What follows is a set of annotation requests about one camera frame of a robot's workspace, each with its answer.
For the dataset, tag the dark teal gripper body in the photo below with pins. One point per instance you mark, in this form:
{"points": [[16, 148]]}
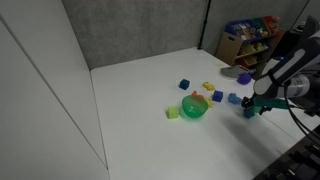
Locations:
{"points": [[271, 103]]}

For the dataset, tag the blue horse shaped toy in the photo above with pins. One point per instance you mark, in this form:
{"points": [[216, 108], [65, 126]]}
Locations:
{"points": [[234, 98]]}

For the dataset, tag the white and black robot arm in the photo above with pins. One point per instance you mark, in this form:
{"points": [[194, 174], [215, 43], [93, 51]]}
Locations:
{"points": [[293, 66]]}

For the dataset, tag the teal animal toy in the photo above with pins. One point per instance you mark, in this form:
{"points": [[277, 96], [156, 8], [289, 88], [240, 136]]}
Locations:
{"points": [[248, 114]]}

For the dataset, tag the purple round toy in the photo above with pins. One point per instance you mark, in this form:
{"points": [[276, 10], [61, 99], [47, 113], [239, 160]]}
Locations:
{"points": [[244, 79]]}

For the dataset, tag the small yellow toy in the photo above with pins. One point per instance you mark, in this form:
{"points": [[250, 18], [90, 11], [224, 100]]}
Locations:
{"points": [[209, 102]]}

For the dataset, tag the yellow duck toy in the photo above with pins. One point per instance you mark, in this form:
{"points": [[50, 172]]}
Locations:
{"points": [[208, 86]]}

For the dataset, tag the orange toy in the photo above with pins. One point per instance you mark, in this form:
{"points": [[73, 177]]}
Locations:
{"points": [[196, 94]]}

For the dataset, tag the green translucent bowl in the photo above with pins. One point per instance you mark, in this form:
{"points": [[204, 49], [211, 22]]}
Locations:
{"points": [[194, 107]]}

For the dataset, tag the toy shelf with colourful bins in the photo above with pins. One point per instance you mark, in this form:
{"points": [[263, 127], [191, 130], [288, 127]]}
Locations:
{"points": [[248, 40]]}

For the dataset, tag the gray flat object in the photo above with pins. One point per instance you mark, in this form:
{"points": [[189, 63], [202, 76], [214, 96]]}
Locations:
{"points": [[232, 71]]}

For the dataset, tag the black equipment rack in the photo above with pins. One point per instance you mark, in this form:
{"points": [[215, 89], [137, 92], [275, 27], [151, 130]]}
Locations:
{"points": [[296, 160]]}

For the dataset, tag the dark blue cube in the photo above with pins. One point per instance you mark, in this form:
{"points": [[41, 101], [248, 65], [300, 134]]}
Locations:
{"points": [[184, 84]]}

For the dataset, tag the yellow-green cube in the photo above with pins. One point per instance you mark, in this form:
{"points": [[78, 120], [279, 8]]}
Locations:
{"points": [[173, 112]]}

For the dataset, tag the black vertical pole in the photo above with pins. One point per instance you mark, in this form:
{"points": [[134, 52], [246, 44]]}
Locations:
{"points": [[204, 25]]}

